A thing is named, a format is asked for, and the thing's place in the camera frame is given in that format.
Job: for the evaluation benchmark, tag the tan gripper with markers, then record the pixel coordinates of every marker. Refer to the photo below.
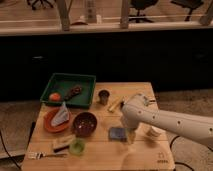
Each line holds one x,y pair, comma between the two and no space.
131,134

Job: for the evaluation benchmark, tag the blue sponge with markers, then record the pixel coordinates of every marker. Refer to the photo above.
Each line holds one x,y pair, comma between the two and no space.
117,133

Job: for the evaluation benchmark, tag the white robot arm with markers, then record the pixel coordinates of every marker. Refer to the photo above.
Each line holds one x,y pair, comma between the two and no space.
196,128

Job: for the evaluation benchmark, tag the white paper cup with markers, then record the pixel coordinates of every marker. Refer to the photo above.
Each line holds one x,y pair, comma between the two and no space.
154,132

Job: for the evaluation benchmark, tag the yellow banana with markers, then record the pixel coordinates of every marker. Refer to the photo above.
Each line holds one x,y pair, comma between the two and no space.
115,104

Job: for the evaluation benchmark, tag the small metal cup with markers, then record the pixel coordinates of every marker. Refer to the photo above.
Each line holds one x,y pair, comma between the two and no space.
103,96

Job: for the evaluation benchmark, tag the dark red bowl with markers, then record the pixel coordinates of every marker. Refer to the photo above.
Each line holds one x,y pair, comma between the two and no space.
84,124

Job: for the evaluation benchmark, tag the small green cup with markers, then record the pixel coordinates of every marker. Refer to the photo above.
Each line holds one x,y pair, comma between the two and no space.
77,146

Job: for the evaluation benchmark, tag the wooden block brush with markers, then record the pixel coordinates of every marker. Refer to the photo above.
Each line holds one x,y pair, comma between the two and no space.
62,143

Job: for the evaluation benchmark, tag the green plastic tray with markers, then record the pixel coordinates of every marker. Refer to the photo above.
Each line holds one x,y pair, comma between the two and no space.
62,82

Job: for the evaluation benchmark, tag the dark brown scrub brush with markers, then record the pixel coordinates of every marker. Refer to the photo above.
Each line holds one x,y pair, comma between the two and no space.
73,92

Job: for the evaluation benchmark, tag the grey folded cloth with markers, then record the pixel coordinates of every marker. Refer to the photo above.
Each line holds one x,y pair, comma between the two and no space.
61,116

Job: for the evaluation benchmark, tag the orange plate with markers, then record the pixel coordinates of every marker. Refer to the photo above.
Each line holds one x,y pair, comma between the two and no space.
58,126

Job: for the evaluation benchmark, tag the orange fruit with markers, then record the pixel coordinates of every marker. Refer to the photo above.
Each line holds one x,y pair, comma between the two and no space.
55,97

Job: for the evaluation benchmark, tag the silver fork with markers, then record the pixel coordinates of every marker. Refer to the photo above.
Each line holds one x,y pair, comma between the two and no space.
39,155

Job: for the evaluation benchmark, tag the black office chair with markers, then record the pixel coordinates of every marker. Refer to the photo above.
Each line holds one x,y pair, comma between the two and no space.
190,4
44,4
141,5

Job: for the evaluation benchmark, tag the black office chair right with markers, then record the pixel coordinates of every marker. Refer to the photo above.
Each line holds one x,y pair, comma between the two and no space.
190,4

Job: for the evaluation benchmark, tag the black office chair left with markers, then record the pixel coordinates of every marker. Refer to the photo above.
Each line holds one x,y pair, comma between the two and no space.
44,4

